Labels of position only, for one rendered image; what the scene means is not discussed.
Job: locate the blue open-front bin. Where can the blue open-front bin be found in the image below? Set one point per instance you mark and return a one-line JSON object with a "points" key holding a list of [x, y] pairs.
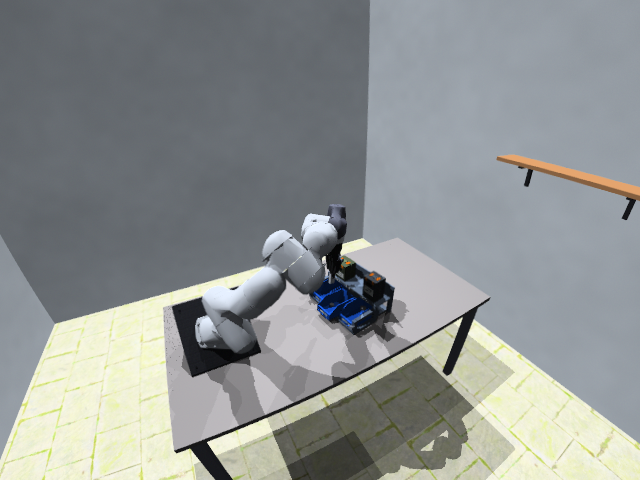
{"points": [[352, 310], [327, 288], [340, 298]]}

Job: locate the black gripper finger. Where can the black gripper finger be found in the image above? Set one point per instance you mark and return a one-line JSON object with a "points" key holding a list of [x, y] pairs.
{"points": [[328, 263], [335, 267]]}

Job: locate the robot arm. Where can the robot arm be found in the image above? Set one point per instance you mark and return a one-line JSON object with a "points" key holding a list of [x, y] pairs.
{"points": [[263, 289]]}

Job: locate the dark green tool case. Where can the dark green tool case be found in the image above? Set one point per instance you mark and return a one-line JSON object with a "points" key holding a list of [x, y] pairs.
{"points": [[347, 269]]}

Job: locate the black tool case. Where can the black tool case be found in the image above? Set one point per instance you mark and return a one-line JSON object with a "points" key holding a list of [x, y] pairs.
{"points": [[373, 286]]}

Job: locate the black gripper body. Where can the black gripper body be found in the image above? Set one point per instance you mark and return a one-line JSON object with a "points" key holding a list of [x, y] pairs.
{"points": [[336, 251]]}

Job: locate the dark grey shelf rack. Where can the dark grey shelf rack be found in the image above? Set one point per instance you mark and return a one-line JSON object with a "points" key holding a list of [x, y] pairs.
{"points": [[357, 284]]}

